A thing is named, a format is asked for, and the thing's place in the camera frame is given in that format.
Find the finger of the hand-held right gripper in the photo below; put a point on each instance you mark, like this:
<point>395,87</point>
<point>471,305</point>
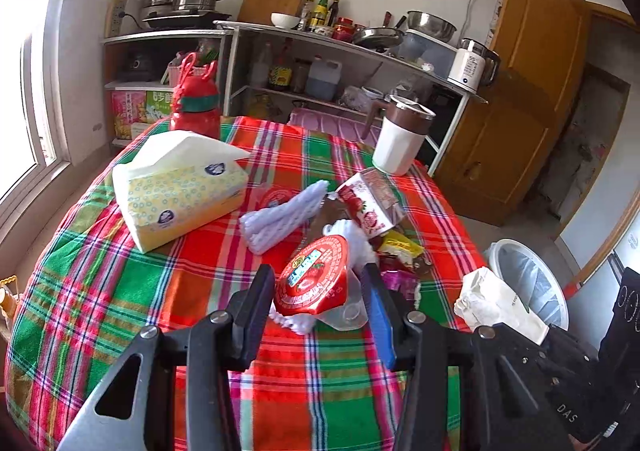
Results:
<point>570,356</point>

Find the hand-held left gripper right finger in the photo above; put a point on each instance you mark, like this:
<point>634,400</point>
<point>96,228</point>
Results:
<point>380,326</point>

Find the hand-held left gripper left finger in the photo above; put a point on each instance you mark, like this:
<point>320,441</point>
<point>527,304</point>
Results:
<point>260,296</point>

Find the yellow snack wrapper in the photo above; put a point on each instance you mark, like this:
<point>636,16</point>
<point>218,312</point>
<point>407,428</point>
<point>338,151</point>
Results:
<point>401,243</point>

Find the white trash bin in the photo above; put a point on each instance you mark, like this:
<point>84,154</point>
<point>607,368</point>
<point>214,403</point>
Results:
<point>535,276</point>

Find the white carton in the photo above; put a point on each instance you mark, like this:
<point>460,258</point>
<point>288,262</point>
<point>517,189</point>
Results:
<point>492,303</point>

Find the purple wrapper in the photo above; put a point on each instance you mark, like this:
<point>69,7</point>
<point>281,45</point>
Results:
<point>400,283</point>

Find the plaid tablecloth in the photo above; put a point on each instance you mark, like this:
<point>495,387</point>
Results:
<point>200,251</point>

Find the red drink carton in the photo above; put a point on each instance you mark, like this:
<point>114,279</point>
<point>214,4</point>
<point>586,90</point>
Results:
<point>370,208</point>

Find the yellow tissue pack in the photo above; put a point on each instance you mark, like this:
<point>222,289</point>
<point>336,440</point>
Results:
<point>170,196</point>

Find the white mug with brown lid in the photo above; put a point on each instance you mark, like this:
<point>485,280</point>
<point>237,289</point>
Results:
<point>397,146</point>

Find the pink stool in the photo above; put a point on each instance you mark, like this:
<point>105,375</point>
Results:
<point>325,125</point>

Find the yellow oil bottle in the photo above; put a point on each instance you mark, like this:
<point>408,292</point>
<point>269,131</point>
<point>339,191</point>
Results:
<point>260,108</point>

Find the red water bottle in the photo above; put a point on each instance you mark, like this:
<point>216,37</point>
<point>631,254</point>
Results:
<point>195,106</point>

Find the green box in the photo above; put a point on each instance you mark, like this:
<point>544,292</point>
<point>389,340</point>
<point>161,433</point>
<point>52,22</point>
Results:
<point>159,106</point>

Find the dark jar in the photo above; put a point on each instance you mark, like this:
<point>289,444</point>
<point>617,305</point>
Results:
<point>300,77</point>

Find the pink box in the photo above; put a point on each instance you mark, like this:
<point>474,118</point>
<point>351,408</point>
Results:
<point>127,116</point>

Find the soy sauce bottle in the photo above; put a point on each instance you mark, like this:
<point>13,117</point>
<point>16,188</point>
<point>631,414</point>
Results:
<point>281,73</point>

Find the plastic jug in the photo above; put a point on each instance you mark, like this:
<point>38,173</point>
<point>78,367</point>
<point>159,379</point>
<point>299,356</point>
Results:
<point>324,81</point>

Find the clear plastic bottle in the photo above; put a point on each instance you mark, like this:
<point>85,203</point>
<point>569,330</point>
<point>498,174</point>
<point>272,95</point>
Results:
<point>260,68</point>

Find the pink basket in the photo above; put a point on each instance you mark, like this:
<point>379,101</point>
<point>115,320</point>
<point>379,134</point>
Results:
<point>180,76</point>

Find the black appliance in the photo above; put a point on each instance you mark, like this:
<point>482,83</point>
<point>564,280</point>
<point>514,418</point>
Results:
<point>136,67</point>

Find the long white shelf unit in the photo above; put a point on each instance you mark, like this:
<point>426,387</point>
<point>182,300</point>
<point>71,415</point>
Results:
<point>310,38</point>

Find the white electric kettle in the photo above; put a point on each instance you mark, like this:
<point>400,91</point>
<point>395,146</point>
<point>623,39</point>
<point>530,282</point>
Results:
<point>470,68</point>

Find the clear plastic container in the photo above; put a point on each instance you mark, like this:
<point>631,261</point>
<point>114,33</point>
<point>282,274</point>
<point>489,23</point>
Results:
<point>425,56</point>

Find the white bowl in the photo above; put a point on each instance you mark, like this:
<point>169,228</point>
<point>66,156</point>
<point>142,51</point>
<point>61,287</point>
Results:
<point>285,20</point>

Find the wooden wardrobe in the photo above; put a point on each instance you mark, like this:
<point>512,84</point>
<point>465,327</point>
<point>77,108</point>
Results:
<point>510,81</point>

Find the small white shelf unit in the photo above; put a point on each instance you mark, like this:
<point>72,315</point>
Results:
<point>165,35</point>

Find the red jar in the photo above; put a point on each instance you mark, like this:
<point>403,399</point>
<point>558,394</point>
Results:
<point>344,29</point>

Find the frying pan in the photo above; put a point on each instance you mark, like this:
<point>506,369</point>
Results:
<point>377,37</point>

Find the black induction cooker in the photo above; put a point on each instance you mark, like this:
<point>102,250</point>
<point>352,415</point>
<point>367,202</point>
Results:
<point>185,20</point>

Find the small sauce bottle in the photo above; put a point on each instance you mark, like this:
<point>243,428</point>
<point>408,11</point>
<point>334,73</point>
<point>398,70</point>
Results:
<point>308,13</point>

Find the green cap sauce bottle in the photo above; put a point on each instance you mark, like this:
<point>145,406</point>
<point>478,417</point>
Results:
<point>322,11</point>

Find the dark sauce bottle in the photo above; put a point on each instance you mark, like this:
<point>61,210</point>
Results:
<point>334,11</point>

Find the steel pot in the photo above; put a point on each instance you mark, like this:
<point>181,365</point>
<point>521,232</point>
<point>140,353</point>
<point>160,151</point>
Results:
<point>157,1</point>
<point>197,1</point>

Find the window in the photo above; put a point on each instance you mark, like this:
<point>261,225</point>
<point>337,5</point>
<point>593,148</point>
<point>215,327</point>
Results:
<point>25,106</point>

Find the metal basin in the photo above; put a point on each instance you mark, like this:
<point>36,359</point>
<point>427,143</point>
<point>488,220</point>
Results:
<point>430,26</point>

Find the white power strip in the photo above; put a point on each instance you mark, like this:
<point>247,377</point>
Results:
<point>116,16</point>

